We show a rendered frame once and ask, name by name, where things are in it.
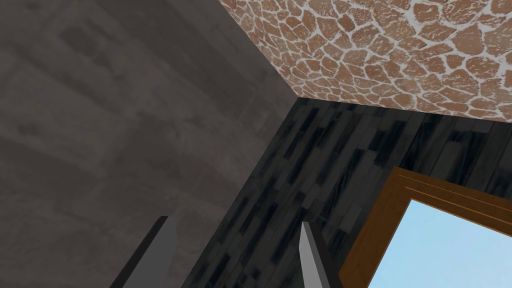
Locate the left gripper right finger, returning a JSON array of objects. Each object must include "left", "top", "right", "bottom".
[{"left": 299, "top": 221, "right": 344, "bottom": 288}]

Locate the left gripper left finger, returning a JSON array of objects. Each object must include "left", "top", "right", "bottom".
[{"left": 109, "top": 215, "right": 178, "bottom": 288}]

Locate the brown framed window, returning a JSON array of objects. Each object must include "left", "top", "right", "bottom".
[{"left": 338, "top": 166, "right": 512, "bottom": 288}]

